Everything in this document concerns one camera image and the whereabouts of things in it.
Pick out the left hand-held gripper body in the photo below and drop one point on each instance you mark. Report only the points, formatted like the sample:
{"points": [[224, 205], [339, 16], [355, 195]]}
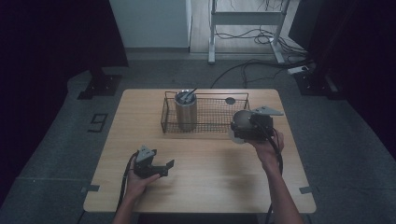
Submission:
{"points": [[144, 163]]}

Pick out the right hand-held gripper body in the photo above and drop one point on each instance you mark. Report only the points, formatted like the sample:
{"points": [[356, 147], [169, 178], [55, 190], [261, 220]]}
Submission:
{"points": [[260, 124]]}

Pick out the stainless steel tumbler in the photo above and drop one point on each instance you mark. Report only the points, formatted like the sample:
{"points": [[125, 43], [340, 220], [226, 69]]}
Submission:
{"points": [[186, 113]]}

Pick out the person's left hand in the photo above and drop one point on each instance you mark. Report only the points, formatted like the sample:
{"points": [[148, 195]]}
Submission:
{"points": [[137, 185]]}

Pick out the person's right hand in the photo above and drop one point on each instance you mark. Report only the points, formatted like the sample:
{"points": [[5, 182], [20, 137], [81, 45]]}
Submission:
{"points": [[267, 151]]}

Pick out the black round table grommet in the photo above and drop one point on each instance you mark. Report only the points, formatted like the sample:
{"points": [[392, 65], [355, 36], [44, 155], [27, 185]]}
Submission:
{"points": [[230, 100]]}

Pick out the black straw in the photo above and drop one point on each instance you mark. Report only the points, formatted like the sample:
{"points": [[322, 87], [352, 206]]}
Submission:
{"points": [[189, 94]]}

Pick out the grey tape piece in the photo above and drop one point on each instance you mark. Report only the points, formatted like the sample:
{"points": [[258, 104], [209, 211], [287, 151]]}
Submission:
{"points": [[305, 190], [90, 188]]}

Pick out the white power strip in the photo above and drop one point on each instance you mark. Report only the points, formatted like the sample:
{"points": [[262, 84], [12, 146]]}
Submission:
{"points": [[297, 69]]}

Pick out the black stand base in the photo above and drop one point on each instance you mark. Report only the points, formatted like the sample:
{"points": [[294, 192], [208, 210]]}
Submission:
{"points": [[101, 85], [314, 82]]}

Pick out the black curtain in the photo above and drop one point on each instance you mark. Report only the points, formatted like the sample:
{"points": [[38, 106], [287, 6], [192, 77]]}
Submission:
{"points": [[46, 62], [358, 56]]}

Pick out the white metal desk frame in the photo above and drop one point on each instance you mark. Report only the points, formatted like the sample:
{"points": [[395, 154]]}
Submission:
{"points": [[246, 18]]}

